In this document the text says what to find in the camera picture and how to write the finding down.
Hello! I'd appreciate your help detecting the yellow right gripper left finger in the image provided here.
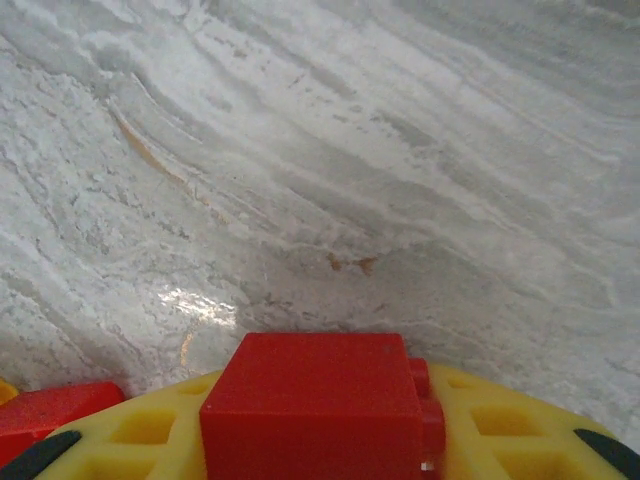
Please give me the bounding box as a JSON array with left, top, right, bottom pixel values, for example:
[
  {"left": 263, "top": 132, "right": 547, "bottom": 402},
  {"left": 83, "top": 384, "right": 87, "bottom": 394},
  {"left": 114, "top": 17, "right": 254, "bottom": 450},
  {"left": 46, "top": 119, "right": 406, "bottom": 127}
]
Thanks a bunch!
[{"left": 0, "top": 368, "right": 225, "bottom": 480}]

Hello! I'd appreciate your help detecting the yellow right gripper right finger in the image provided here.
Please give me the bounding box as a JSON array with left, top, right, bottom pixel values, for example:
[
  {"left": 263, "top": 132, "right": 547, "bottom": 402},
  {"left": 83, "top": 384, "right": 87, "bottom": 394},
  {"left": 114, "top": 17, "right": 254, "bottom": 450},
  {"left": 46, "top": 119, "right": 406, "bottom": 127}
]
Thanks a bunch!
[{"left": 425, "top": 363, "right": 640, "bottom": 480}]

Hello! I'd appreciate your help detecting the red lego brick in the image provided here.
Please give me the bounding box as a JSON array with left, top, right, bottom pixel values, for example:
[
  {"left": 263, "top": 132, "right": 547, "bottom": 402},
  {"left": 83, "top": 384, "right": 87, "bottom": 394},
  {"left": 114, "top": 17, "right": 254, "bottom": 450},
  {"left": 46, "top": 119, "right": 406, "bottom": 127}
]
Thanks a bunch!
[
  {"left": 0, "top": 380, "right": 126, "bottom": 451},
  {"left": 198, "top": 332, "right": 447, "bottom": 480}
]

